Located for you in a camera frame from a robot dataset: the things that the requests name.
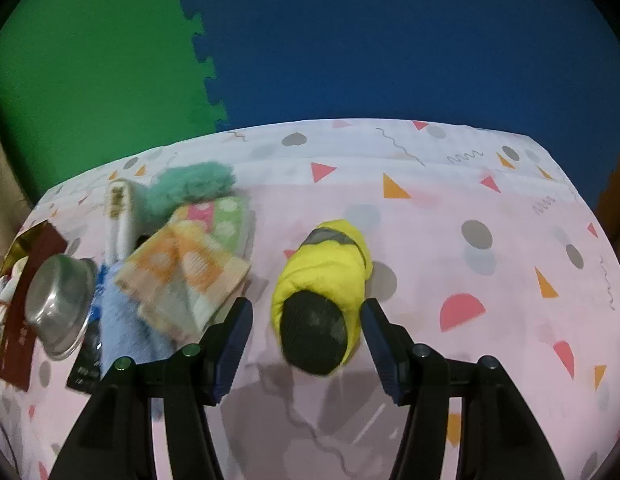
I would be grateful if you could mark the light blue fluffy towel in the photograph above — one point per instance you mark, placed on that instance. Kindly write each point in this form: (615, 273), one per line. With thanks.
(125, 320)

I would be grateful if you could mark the black blue snack packet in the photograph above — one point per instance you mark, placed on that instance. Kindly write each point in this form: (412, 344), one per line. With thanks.
(87, 365)

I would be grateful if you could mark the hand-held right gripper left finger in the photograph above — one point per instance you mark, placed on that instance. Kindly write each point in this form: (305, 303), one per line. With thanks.
(232, 345)

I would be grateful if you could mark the orange dotted towel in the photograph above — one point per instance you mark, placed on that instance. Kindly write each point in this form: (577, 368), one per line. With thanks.
(180, 280)

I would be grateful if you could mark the green pink dotted towel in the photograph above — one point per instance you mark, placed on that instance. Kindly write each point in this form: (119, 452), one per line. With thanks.
(225, 220)

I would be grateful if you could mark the pink patterned tablecloth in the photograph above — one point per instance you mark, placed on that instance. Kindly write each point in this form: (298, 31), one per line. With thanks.
(439, 260)

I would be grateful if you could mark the yellow cloth with grey stripe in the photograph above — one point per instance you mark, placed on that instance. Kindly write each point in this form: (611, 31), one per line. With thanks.
(330, 270)

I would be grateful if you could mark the green foam mat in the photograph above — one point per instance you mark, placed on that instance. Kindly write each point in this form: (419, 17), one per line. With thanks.
(90, 70)

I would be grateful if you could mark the stainless steel bowl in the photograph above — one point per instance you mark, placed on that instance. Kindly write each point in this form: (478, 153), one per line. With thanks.
(55, 300)

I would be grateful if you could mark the teal fluffy pom-pom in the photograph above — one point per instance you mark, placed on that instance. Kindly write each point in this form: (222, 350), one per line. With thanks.
(190, 185)

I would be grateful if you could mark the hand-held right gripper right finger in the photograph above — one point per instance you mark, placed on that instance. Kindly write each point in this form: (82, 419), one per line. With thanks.
(384, 355)

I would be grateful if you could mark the blue foam mat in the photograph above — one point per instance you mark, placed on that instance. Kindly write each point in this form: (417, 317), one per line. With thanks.
(389, 40)

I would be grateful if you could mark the gold rectangular tin box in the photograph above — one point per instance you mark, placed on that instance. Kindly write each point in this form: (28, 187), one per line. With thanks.
(20, 350)

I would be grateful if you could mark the white towel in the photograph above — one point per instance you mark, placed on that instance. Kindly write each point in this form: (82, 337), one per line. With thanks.
(121, 220)

